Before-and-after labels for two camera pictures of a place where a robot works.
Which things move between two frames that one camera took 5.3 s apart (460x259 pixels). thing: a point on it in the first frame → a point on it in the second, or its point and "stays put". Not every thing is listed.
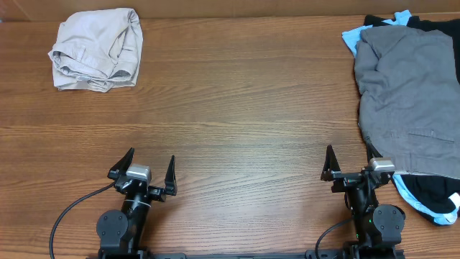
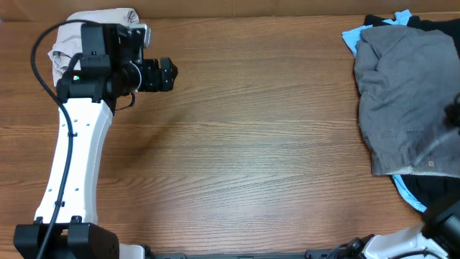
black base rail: (313, 255) stays put
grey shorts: (407, 80) stays put
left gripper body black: (155, 193) → (149, 77)
